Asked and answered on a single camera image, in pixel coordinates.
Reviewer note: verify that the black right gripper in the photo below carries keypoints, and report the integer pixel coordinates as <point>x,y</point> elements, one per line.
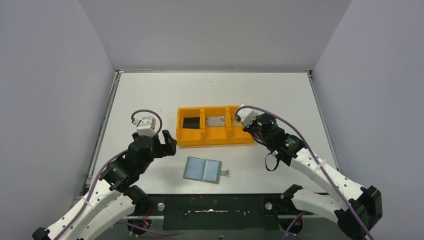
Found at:
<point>251,128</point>

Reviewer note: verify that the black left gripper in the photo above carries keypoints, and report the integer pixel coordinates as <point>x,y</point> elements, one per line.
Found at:
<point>160,144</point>

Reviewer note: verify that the green card holder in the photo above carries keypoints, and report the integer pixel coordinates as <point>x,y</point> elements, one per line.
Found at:
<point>204,170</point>

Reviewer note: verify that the silver VIP card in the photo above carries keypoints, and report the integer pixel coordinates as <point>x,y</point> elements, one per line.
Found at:
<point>215,121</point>

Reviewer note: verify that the gold card with stripe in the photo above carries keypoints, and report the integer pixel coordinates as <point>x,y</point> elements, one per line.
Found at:
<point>235,123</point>

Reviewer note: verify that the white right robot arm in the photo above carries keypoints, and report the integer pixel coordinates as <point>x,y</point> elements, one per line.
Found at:
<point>353,207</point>

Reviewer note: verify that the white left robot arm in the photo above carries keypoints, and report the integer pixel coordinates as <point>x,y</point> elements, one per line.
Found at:
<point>113,193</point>

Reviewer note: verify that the yellow three-compartment bin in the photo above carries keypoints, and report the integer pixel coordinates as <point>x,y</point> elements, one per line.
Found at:
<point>210,136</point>

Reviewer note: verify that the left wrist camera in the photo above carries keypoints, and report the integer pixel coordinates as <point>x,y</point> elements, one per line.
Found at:
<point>145,126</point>

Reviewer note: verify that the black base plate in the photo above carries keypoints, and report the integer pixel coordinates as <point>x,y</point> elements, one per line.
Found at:
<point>183,212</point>

